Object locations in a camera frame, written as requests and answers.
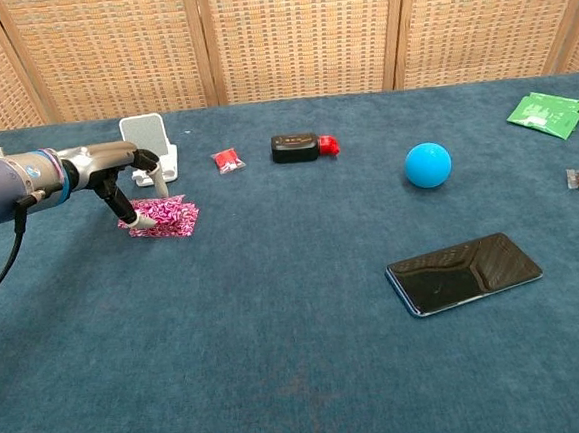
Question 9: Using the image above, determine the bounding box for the green foil packet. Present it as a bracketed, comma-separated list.
[504, 87, 579, 145]

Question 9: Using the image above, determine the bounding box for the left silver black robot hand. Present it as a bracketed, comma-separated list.
[60, 138, 174, 238]

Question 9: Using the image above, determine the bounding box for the blue ball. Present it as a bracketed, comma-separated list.
[402, 140, 455, 191]

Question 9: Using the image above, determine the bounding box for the blue carpet table cover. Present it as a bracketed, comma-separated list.
[0, 71, 579, 433]

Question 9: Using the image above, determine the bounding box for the white phone stand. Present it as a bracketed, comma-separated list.
[118, 110, 182, 190]

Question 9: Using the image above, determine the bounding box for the small red candy packet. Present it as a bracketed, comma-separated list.
[209, 146, 247, 177]

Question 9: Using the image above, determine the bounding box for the black smartphone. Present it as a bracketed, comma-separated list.
[383, 229, 547, 321]

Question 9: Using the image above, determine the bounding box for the black case with red clip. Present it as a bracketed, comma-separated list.
[269, 129, 342, 166]

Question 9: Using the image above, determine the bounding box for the woven bamboo folding screen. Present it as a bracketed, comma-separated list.
[0, 0, 579, 145]

